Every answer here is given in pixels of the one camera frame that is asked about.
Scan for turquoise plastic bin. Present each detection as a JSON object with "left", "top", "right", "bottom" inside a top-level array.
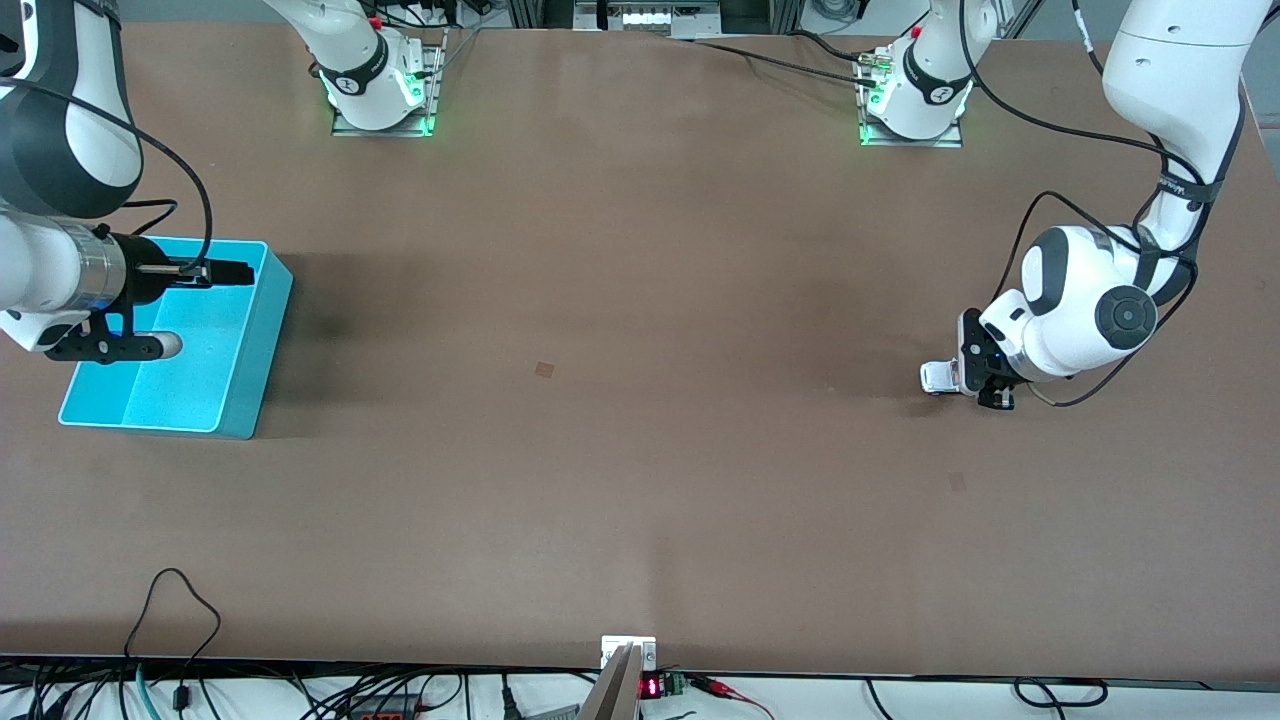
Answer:
[{"left": 58, "top": 237, "right": 295, "bottom": 441}]

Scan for grey box with white lights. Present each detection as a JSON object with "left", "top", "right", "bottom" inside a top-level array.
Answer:
[{"left": 575, "top": 0, "right": 723, "bottom": 39}]

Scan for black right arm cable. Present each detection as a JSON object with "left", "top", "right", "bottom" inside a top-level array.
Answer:
[{"left": 0, "top": 78, "right": 214, "bottom": 269}]

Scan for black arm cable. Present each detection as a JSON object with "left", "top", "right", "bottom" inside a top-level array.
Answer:
[
  {"left": 0, "top": 78, "right": 214, "bottom": 269},
  {"left": 958, "top": 0, "right": 1246, "bottom": 408}
]

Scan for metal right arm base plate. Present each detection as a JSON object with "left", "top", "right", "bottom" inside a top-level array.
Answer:
[{"left": 332, "top": 28, "right": 439, "bottom": 138}]

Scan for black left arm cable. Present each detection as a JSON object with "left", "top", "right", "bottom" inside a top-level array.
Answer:
[{"left": 958, "top": 0, "right": 1246, "bottom": 408}]

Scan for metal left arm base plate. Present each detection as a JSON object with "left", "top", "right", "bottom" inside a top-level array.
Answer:
[{"left": 858, "top": 45, "right": 964, "bottom": 149}]

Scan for coiled black cable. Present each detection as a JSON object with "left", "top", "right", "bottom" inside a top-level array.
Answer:
[{"left": 1013, "top": 677, "right": 1109, "bottom": 711}]

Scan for thin grey wire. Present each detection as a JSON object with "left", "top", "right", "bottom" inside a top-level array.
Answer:
[{"left": 437, "top": 27, "right": 483, "bottom": 76}]

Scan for long black base cable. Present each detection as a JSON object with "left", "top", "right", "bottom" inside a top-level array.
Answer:
[{"left": 690, "top": 38, "right": 886, "bottom": 91}]

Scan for short curved black cable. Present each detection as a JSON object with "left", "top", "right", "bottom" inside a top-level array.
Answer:
[{"left": 790, "top": 30, "right": 871, "bottom": 66}]

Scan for red clip wires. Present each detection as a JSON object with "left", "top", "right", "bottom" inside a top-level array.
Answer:
[{"left": 688, "top": 674, "right": 776, "bottom": 720}]

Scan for looped black cable with switch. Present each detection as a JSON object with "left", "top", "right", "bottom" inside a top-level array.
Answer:
[{"left": 124, "top": 568, "right": 223, "bottom": 713}]

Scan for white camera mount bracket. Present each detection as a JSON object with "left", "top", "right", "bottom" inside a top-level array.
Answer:
[{"left": 601, "top": 635, "right": 658, "bottom": 671}]

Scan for aluminium camera beam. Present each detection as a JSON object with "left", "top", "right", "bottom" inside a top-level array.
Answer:
[{"left": 578, "top": 643, "right": 644, "bottom": 720}]

